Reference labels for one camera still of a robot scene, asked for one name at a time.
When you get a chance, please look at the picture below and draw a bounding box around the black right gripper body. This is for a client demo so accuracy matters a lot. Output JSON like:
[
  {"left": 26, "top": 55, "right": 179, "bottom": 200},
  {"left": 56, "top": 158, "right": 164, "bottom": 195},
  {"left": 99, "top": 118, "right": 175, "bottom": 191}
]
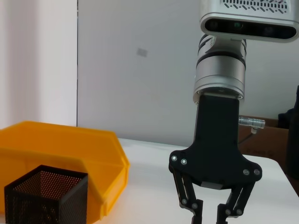
[{"left": 169, "top": 93, "right": 263, "bottom": 191}]

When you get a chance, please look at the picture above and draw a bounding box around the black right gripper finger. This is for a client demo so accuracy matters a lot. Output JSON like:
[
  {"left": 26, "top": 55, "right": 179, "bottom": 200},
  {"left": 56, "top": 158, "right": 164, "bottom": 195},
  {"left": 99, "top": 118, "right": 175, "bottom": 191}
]
[
  {"left": 216, "top": 182, "right": 255, "bottom": 224},
  {"left": 171, "top": 166, "right": 204, "bottom": 224}
]

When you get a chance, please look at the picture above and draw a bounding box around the dark bulky background object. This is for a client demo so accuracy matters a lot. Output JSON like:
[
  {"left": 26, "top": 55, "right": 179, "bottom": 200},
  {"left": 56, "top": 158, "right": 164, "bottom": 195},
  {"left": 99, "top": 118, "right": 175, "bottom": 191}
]
[{"left": 278, "top": 85, "right": 299, "bottom": 178}]

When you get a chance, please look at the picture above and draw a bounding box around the brown cardboard box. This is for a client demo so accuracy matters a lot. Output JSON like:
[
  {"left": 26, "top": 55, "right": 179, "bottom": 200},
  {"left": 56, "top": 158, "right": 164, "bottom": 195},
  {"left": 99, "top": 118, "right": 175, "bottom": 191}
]
[{"left": 238, "top": 116, "right": 290, "bottom": 159}]

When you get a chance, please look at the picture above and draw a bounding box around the black mesh pen holder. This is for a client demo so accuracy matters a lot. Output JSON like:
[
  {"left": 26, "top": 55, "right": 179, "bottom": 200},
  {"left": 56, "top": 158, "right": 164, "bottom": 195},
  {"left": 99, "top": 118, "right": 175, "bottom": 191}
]
[{"left": 4, "top": 165, "right": 89, "bottom": 224}]

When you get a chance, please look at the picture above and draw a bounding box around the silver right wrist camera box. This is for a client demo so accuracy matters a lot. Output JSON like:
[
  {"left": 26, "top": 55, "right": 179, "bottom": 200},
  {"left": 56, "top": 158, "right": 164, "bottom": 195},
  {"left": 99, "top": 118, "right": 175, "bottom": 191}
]
[{"left": 199, "top": 0, "right": 299, "bottom": 44}]

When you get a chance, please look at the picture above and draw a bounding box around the yellow plastic bin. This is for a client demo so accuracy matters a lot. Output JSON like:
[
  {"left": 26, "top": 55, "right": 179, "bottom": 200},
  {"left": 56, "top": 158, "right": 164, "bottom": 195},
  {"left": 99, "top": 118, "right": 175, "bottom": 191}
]
[{"left": 0, "top": 120, "right": 131, "bottom": 224}]

